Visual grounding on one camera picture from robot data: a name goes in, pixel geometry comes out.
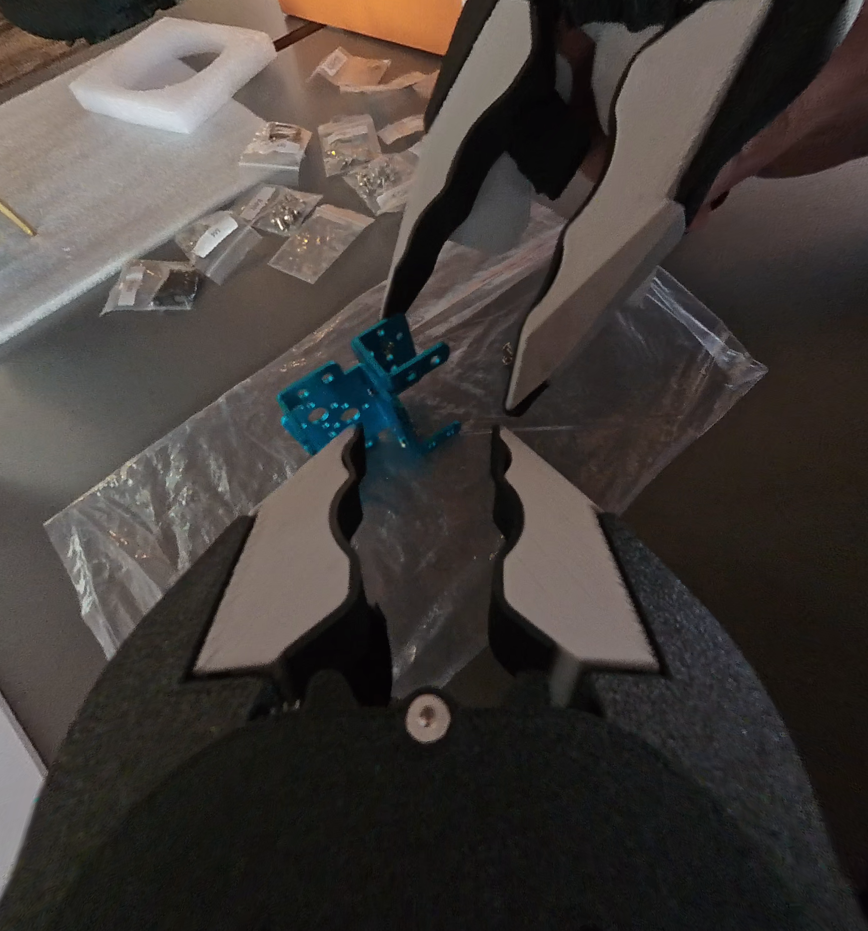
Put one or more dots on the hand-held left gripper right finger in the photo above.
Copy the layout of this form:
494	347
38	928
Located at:
579	582

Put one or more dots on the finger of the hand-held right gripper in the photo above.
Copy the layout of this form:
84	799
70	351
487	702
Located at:
463	109
637	182

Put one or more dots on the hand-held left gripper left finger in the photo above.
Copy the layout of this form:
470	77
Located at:
274	582

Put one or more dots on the blue metal bracket assembly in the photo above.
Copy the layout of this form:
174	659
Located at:
375	393

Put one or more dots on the person's right hand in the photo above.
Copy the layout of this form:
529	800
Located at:
826	109

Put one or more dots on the orange cardboard box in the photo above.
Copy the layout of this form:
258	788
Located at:
375	22

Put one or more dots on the clear plastic bag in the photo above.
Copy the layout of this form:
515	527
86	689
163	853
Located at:
186	494

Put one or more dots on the group of small hardware bags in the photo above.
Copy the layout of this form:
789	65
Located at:
295	218

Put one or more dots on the black office chair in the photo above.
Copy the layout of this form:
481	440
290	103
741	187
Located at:
77	18

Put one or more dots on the white foam sheet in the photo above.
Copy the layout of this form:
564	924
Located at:
77	203

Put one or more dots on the white foam frame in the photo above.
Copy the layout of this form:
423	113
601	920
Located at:
114	94

